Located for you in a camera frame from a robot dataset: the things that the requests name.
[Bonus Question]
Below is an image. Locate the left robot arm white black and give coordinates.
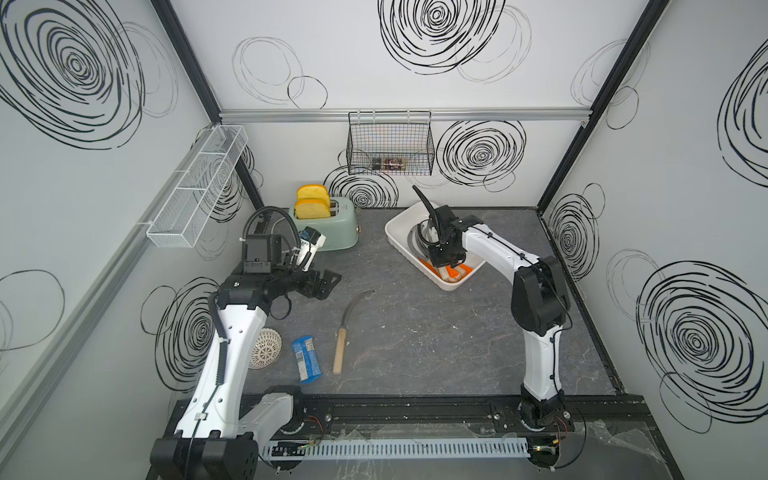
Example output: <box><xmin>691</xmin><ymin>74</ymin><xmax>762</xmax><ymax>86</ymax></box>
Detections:
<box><xmin>150</xmin><ymin>268</ymin><xmax>342</xmax><ymax>479</ymax></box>

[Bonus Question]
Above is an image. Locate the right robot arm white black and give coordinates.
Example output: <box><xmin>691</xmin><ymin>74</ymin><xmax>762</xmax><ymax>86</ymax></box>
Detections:
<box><xmin>417</xmin><ymin>204</ymin><xmax>569</xmax><ymax>431</ymax></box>

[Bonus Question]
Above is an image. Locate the white rectangular storage box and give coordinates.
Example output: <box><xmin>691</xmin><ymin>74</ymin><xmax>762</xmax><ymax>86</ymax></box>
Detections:
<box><xmin>385</xmin><ymin>203</ymin><xmax>486</xmax><ymax>291</ymax></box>

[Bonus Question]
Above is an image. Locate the white round sink strainer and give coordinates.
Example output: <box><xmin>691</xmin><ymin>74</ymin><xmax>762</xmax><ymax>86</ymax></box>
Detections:
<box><xmin>249</xmin><ymin>328</ymin><xmax>282</xmax><ymax>370</ymax></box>

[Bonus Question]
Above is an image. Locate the blue snack packet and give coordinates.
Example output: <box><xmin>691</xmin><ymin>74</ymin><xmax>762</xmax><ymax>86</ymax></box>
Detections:
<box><xmin>292</xmin><ymin>335</ymin><xmax>322</xmax><ymax>384</ymax></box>

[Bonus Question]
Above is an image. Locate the front yellow toast slice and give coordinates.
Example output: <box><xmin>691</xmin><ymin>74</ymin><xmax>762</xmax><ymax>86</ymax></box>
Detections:
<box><xmin>294</xmin><ymin>198</ymin><xmax>332</xmax><ymax>220</ymax></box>

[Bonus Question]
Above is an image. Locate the yellow toast slice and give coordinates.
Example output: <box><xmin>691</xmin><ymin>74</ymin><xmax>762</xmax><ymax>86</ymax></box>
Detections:
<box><xmin>296</xmin><ymin>184</ymin><xmax>330</xmax><ymax>203</ymax></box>
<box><xmin>294</xmin><ymin>198</ymin><xmax>332</xmax><ymax>220</ymax></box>

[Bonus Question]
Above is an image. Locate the small jar in basket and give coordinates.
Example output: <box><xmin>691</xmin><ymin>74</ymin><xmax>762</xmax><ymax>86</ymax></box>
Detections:
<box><xmin>371</xmin><ymin>157</ymin><xmax>407</xmax><ymax>172</ymax></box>

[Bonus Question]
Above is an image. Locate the mint green toaster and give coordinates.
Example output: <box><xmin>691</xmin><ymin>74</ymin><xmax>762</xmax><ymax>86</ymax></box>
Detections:
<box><xmin>289</xmin><ymin>197</ymin><xmax>359</xmax><ymax>252</ymax></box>

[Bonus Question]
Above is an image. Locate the rear yellow toast slice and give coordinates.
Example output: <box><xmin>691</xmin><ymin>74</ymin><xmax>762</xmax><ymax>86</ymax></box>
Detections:
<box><xmin>296</xmin><ymin>184</ymin><xmax>330</xmax><ymax>203</ymax></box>

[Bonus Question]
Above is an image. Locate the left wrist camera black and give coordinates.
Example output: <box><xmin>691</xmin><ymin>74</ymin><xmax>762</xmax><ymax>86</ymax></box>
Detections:
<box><xmin>243</xmin><ymin>234</ymin><xmax>283</xmax><ymax>274</ymax></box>

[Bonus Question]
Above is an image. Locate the white mesh wall shelf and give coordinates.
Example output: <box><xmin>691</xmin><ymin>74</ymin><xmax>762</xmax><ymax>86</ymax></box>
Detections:
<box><xmin>146</xmin><ymin>124</ymin><xmax>247</xmax><ymax>248</ymax></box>

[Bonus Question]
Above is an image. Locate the black wire wall basket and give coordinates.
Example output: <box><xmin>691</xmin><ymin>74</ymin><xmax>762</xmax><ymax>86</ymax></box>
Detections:
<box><xmin>345</xmin><ymin>110</ymin><xmax>436</xmax><ymax>176</ymax></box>

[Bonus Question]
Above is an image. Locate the white slotted cable duct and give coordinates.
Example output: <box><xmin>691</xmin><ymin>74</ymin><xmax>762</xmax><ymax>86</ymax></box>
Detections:
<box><xmin>261</xmin><ymin>438</ymin><xmax>530</xmax><ymax>462</ymax></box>

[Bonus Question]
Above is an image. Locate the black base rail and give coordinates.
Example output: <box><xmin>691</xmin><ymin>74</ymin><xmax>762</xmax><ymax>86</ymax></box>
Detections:
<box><xmin>278</xmin><ymin>390</ymin><xmax>651</xmax><ymax>436</ymax></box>

